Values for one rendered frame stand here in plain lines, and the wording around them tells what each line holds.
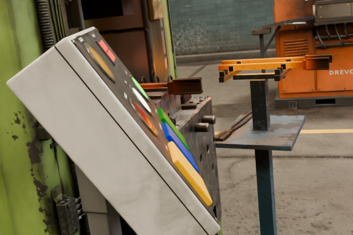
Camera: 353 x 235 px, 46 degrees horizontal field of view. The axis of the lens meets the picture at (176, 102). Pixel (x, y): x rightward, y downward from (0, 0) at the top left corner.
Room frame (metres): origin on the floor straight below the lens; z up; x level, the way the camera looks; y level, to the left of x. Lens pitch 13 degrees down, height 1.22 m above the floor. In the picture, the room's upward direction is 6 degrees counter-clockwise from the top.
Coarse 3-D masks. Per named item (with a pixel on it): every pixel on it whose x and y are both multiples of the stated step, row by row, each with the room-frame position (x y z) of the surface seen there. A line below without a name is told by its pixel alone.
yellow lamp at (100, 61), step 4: (92, 52) 0.48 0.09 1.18; (96, 52) 0.50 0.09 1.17; (96, 56) 0.48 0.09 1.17; (100, 60) 0.48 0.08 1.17; (100, 64) 0.47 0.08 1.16; (104, 64) 0.49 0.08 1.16; (104, 68) 0.47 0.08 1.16; (108, 68) 0.50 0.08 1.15; (108, 72) 0.48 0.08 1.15; (112, 76) 0.49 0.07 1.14
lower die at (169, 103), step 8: (144, 88) 1.17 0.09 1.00; (152, 88) 1.16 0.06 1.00; (160, 88) 1.15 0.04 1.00; (152, 96) 1.10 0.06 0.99; (160, 96) 1.09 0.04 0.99; (168, 96) 1.14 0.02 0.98; (176, 96) 1.21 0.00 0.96; (160, 104) 1.08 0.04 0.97; (168, 104) 1.14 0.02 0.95; (176, 104) 1.20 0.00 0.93; (168, 112) 1.13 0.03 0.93
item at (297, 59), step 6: (330, 54) 1.65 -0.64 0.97; (228, 60) 1.82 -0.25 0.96; (234, 60) 1.80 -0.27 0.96; (240, 60) 1.78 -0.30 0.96; (246, 60) 1.77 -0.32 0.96; (252, 60) 1.76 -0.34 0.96; (258, 60) 1.74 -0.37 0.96; (264, 60) 1.73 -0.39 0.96; (270, 60) 1.72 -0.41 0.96; (276, 60) 1.71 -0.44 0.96; (282, 60) 1.70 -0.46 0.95; (294, 60) 1.68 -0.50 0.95; (300, 60) 1.67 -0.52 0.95; (330, 60) 1.63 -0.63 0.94
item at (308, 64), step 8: (232, 64) 1.70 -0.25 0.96; (240, 64) 1.67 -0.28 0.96; (248, 64) 1.65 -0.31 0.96; (256, 64) 1.63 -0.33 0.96; (264, 64) 1.61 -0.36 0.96; (272, 64) 1.60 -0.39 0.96; (280, 64) 1.59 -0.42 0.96; (288, 64) 1.57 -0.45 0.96; (296, 64) 1.56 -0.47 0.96; (304, 64) 1.54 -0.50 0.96; (312, 64) 1.55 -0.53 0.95; (320, 64) 1.53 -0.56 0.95; (328, 64) 1.52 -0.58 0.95
